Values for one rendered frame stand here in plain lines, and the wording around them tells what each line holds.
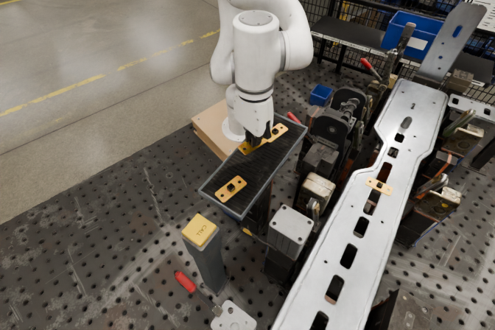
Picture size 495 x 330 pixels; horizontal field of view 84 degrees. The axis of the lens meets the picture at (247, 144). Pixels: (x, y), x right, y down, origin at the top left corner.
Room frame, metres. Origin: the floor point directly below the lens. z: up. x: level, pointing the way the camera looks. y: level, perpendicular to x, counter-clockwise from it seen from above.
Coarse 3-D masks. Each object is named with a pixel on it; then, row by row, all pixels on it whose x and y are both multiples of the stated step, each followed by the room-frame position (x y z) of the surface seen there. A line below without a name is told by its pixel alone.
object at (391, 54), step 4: (388, 52) 0.96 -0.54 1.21; (392, 52) 0.95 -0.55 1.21; (396, 52) 0.96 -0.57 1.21; (400, 52) 0.95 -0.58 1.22; (388, 56) 0.96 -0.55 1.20; (392, 56) 0.95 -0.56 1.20; (400, 56) 0.94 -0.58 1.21; (388, 60) 0.95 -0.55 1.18; (392, 60) 0.95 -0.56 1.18; (388, 64) 0.95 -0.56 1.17; (392, 64) 0.97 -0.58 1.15; (388, 68) 0.95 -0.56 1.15; (384, 72) 0.95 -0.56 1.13; (388, 72) 0.94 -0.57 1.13; (384, 76) 0.95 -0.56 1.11; (388, 76) 0.94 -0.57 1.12; (384, 80) 0.94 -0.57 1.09; (388, 80) 0.96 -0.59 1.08; (384, 84) 0.94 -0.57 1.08
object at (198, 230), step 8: (200, 216) 0.31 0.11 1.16; (192, 224) 0.29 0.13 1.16; (200, 224) 0.29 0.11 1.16; (208, 224) 0.29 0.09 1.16; (184, 232) 0.26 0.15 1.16; (192, 232) 0.26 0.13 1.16; (200, 232) 0.26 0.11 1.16; (208, 232) 0.26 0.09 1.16; (192, 240) 0.25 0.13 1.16; (200, 240) 0.25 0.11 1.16
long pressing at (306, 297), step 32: (416, 96) 0.95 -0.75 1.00; (448, 96) 0.96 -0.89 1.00; (384, 128) 0.76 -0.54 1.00; (416, 128) 0.76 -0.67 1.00; (384, 160) 0.60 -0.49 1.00; (416, 160) 0.60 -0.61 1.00; (352, 192) 0.47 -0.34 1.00; (352, 224) 0.36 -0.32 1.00; (384, 224) 0.36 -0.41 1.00; (320, 256) 0.26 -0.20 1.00; (384, 256) 0.26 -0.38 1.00; (320, 288) 0.18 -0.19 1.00; (352, 288) 0.18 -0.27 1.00; (288, 320) 0.11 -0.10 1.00; (352, 320) 0.11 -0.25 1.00
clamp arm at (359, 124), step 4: (356, 124) 0.68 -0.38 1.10; (360, 124) 0.68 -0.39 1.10; (356, 128) 0.68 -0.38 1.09; (360, 128) 0.67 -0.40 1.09; (356, 132) 0.67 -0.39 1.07; (360, 132) 0.67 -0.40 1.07; (356, 136) 0.67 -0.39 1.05; (360, 136) 0.68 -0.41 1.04; (356, 140) 0.67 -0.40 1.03; (360, 140) 0.68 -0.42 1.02; (352, 144) 0.67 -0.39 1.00; (356, 144) 0.66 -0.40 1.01; (360, 144) 0.67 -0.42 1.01; (356, 148) 0.66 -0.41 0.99
